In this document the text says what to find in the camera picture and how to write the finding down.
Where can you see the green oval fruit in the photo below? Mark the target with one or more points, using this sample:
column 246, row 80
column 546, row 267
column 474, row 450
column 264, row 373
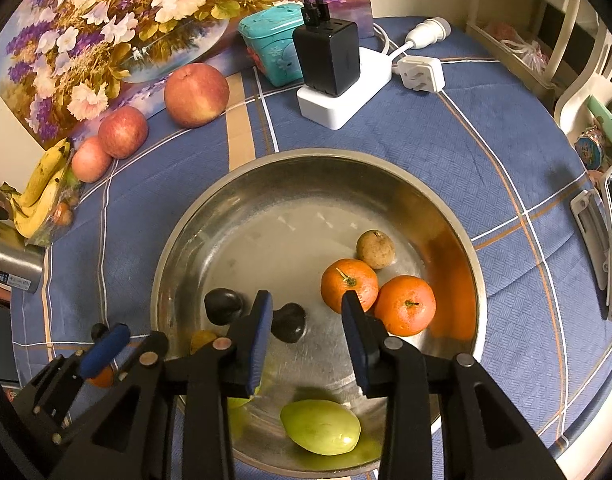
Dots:
column 320, row 426
column 240, row 402

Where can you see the blue plaid tablecloth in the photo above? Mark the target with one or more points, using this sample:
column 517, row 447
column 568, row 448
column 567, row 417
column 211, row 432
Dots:
column 511, row 185

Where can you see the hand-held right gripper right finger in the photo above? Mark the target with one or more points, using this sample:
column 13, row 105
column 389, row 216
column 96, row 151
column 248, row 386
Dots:
column 358, row 355

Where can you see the green round fruit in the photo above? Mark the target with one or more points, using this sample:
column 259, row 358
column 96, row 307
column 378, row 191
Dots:
column 71, row 178

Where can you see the metal thermos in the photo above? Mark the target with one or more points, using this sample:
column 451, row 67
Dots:
column 13, row 260

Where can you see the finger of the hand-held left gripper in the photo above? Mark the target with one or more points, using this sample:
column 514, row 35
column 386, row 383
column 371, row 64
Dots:
column 99, row 331
column 104, row 350

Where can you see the yellow banana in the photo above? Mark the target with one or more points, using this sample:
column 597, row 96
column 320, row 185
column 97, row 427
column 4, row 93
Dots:
column 33, row 215
column 43, row 175

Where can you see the round decorated tin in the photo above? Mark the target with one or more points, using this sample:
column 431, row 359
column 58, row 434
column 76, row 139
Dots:
column 591, row 147

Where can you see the green book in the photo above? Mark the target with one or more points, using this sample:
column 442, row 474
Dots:
column 611, row 115

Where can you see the stainless steel bowl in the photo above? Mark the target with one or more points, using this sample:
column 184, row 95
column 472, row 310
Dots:
column 296, row 230

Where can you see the red apple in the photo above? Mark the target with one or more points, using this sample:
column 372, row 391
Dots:
column 196, row 95
column 123, row 131
column 90, row 158

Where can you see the black charger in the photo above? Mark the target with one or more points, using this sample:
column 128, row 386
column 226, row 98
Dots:
column 326, row 57

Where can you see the pink plastic bag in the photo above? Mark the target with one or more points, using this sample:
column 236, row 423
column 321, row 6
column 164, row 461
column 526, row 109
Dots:
column 521, row 47

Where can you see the white flat device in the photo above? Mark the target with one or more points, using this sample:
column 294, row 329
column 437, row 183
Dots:
column 591, row 235

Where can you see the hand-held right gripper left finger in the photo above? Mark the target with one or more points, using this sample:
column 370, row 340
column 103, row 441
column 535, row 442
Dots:
column 258, row 350

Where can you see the clear plastic bag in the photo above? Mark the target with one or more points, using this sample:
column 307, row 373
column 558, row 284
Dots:
column 60, row 232

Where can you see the brown round fruit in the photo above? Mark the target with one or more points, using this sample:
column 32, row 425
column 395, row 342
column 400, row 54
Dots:
column 376, row 249

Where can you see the orange tangerine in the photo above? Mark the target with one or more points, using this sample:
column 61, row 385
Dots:
column 103, row 379
column 406, row 305
column 62, row 216
column 348, row 282

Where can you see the dark purple plum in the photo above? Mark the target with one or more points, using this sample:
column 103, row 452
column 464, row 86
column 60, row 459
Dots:
column 290, row 322
column 224, row 306

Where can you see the white power strip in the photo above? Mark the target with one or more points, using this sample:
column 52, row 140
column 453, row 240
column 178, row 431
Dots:
column 336, row 110

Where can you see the white chair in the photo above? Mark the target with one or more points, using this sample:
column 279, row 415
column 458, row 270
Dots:
column 576, row 25

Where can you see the white plug adapter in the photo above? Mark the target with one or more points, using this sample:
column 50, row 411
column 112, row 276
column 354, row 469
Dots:
column 422, row 74

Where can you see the floral painting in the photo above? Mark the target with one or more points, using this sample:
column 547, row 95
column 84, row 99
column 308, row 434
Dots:
column 85, row 35

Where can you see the teal box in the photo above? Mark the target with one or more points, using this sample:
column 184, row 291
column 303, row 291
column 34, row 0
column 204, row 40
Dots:
column 271, row 45

